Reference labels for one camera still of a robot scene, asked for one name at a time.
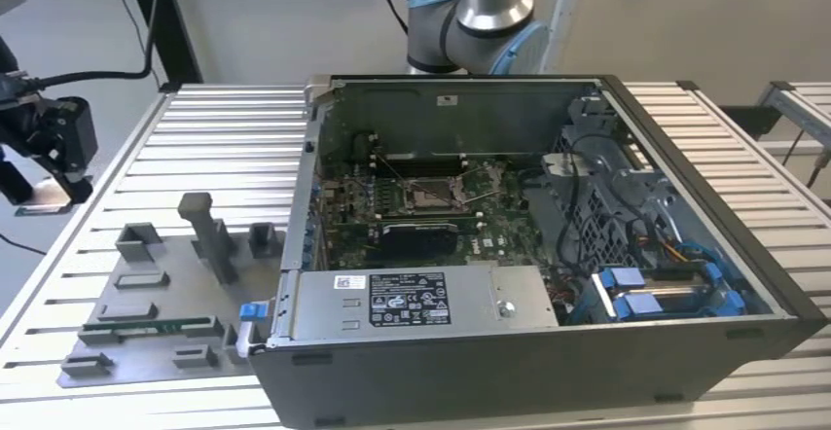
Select aluminium side table frame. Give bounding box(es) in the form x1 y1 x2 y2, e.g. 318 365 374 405
757 79 831 193

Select black upright post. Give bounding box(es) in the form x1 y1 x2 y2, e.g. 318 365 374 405
132 0 204 93

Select CPU socket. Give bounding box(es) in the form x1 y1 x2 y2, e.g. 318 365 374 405
399 176 470 216

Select black expansion slot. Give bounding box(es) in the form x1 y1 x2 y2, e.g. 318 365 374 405
334 210 486 223

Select blue plastic case latch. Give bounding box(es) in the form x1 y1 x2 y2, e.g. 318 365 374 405
238 302 271 325

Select grey power supply unit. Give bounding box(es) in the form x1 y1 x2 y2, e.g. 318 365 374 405
284 264 560 343

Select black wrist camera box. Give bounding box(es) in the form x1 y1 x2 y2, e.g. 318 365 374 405
55 96 100 171

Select thin black floor cable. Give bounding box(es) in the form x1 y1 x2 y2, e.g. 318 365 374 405
0 232 51 257

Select black graphics card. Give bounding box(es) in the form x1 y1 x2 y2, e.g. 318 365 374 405
367 219 463 262

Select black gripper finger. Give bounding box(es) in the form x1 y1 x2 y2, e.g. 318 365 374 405
48 150 94 206
0 157 35 206

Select black internal case wire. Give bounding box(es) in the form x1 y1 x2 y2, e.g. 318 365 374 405
556 150 590 269

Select hard disk in blue carrier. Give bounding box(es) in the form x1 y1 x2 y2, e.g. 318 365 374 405
594 262 726 296
610 288 749 324

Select green motherboard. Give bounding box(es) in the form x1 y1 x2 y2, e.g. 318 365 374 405
315 157 566 275

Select black RAM slot white clips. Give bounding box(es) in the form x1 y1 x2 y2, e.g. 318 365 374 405
367 152 470 166

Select grey perforated drive cage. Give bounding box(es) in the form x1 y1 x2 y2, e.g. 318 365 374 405
522 96 680 275

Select green RAM stick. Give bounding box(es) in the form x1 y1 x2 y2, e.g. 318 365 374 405
83 316 216 338

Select thick black gripper cable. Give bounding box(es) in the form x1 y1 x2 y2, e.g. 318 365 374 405
0 0 166 105

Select black open PC case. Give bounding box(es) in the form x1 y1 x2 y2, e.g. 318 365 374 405
250 73 827 426

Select thin metal locking lever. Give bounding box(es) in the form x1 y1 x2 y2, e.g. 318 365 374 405
380 155 411 185

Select blue internal data wire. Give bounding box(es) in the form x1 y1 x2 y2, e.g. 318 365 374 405
671 238 722 269

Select silver square CPU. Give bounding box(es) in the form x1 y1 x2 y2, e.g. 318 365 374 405
16 178 74 216

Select grey plastic parts rack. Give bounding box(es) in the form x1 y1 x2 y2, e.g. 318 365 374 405
56 191 287 390

